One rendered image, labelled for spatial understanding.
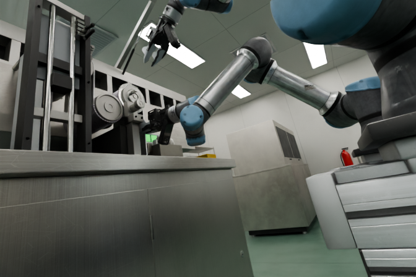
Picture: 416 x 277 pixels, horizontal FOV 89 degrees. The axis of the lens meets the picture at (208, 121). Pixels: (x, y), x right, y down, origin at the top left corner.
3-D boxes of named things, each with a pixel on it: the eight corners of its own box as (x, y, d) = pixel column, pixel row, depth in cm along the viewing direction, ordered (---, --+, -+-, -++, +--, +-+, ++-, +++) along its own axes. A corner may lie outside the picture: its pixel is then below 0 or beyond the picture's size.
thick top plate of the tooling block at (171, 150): (161, 155, 97) (159, 142, 98) (108, 172, 116) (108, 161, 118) (183, 156, 110) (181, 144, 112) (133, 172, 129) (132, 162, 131)
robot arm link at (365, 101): (374, 111, 65) (356, 73, 69) (347, 124, 78) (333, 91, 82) (410, 104, 66) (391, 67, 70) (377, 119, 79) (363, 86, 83)
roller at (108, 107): (96, 117, 80) (95, 89, 83) (62, 136, 92) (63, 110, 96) (124, 122, 90) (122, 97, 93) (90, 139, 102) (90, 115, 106)
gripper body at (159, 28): (156, 45, 99) (169, 21, 97) (166, 51, 95) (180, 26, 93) (143, 37, 93) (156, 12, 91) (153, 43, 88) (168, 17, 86)
